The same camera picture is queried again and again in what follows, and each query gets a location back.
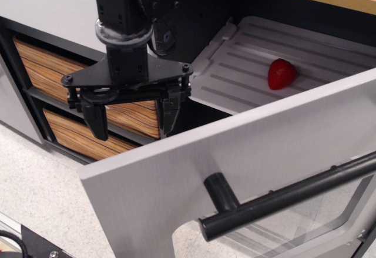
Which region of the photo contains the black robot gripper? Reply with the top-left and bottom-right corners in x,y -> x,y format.
63,46 -> 193,140

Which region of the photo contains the grey toy oven door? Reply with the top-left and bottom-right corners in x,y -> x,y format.
79,70 -> 375,257

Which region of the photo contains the black oven door handle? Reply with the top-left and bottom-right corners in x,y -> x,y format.
199,152 -> 375,242

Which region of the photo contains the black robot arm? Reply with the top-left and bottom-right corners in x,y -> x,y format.
61,0 -> 193,140

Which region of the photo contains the white oven tray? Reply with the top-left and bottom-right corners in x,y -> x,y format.
191,16 -> 375,115

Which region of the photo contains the lower wood grain drawer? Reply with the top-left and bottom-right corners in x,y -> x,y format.
43,109 -> 138,160

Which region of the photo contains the wood grain drawer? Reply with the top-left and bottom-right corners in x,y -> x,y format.
13,35 -> 161,139
43,109 -> 138,160

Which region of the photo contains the upper wood grain drawer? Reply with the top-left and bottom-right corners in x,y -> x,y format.
13,35 -> 161,139

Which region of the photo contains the red toy strawberry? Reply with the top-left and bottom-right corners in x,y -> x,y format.
267,58 -> 298,91

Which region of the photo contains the dark grey shelf frame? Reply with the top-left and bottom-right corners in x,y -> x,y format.
0,16 -> 165,165

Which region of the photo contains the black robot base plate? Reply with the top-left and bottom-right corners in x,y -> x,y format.
21,225 -> 72,258

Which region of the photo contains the black braided cable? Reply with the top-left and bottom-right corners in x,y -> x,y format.
0,230 -> 30,258

